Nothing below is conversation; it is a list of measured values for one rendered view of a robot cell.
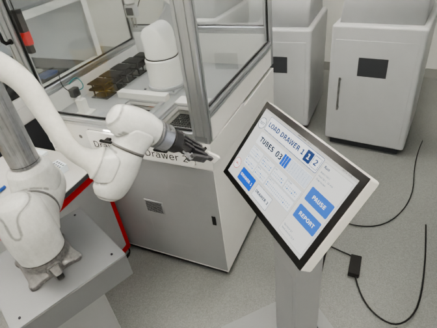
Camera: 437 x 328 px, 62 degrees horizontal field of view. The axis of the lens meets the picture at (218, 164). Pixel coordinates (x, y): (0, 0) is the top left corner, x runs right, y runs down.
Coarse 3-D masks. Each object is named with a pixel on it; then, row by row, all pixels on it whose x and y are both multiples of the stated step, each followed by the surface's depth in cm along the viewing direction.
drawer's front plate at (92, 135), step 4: (88, 132) 184; (92, 132) 182; (96, 132) 182; (100, 132) 181; (104, 132) 181; (88, 136) 185; (92, 136) 184; (96, 136) 183; (100, 136) 182; (104, 136) 180; (108, 136) 179; (112, 136) 178; (92, 140) 186; (96, 140) 185; (112, 140) 180; (92, 144) 188; (96, 144) 187; (104, 144) 184; (92, 148) 190
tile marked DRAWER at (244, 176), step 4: (244, 168) 129; (240, 172) 130; (244, 172) 128; (248, 172) 126; (240, 176) 129; (244, 176) 127; (248, 176) 126; (252, 176) 124; (240, 180) 128; (244, 180) 127; (248, 180) 125; (252, 180) 123; (244, 184) 126; (248, 184) 124; (252, 184) 123; (248, 188) 124
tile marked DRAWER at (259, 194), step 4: (256, 188) 121; (260, 188) 119; (252, 192) 122; (256, 192) 120; (260, 192) 119; (264, 192) 117; (252, 196) 121; (256, 196) 120; (260, 196) 118; (264, 196) 117; (268, 196) 115; (256, 200) 119; (260, 200) 118; (264, 200) 116; (268, 200) 115; (260, 204) 117; (264, 204) 116; (268, 204) 114; (264, 208) 115
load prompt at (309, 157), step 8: (272, 120) 124; (264, 128) 126; (272, 128) 123; (280, 128) 120; (272, 136) 122; (280, 136) 119; (288, 136) 116; (296, 136) 113; (288, 144) 115; (296, 144) 112; (304, 144) 110; (296, 152) 111; (304, 152) 109; (312, 152) 106; (304, 160) 108; (312, 160) 105; (320, 160) 103; (312, 168) 105
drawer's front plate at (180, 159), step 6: (150, 150) 173; (144, 156) 177; (150, 156) 175; (162, 156) 172; (168, 156) 170; (174, 156) 168; (180, 156) 167; (186, 156) 165; (168, 162) 172; (174, 162) 171; (180, 162) 169; (186, 162) 168; (192, 162) 166
